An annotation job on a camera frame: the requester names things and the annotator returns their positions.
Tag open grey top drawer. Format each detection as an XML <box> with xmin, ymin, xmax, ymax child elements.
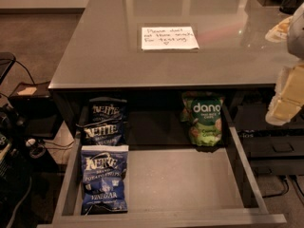
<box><xmin>38</xmin><ymin>110</ymin><xmax>286</xmax><ymax>228</ymax></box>

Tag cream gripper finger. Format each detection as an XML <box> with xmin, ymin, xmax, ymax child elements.
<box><xmin>265</xmin><ymin>96</ymin><xmax>301</xmax><ymax>126</ymax></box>
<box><xmin>275</xmin><ymin>65</ymin><xmax>304</xmax><ymax>105</ymax></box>

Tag front blue Kettle chip bag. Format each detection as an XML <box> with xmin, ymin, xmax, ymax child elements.
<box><xmin>81</xmin><ymin>145</ymin><xmax>128</xmax><ymax>215</ymax></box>

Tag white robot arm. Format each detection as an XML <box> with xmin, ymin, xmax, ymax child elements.
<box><xmin>265</xmin><ymin>4</ymin><xmax>304</xmax><ymax>125</ymax></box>

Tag black equipment with cables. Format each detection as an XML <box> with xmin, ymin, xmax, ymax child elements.
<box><xmin>0</xmin><ymin>51</ymin><xmax>48</xmax><ymax>228</ymax></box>

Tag black box with tan label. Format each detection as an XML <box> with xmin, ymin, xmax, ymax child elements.
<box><xmin>9</xmin><ymin>82</ymin><xmax>63</xmax><ymax>140</ymax></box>

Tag dark kettle chip bag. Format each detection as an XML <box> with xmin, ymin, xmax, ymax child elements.
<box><xmin>78</xmin><ymin>120</ymin><xmax>125</xmax><ymax>146</ymax></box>
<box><xmin>88</xmin><ymin>97</ymin><xmax>127</xmax><ymax>123</ymax></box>

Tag middle dark Kettle chip bag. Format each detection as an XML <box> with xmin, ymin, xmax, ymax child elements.
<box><xmin>78</xmin><ymin>120</ymin><xmax>125</xmax><ymax>146</ymax></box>

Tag white handwritten paper note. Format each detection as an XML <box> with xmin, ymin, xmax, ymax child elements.
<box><xmin>141</xmin><ymin>27</ymin><xmax>200</xmax><ymax>50</ymax></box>

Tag back dark Kettle chip bag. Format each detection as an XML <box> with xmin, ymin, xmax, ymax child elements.
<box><xmin>88</xmin><ymin>97</ymin><xmax>127</xmax><ymax>123</ymax></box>

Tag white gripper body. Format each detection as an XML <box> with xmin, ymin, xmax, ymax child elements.
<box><xmin>265</xmin><ymin>16</ymin><xmax>292</xmax><ymax>43</ymax></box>

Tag green dang rice chip bag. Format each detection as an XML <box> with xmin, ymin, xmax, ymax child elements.
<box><xmin>180</xmin><ymin>91</ymin><xmax>224</xmax><ymax>146</ymax></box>

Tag black floor cable right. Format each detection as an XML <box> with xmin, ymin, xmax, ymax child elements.
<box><xmin>261</xmin><ymin>174</ymin><xmax>304</xmax><ymax>204</ymax></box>

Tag grey cabinet with glossy counter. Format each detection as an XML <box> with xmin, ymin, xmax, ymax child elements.
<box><xmin>49</xmin><ymin>0</ymin><xmax>298</xmax><ymax>129</ymax></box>

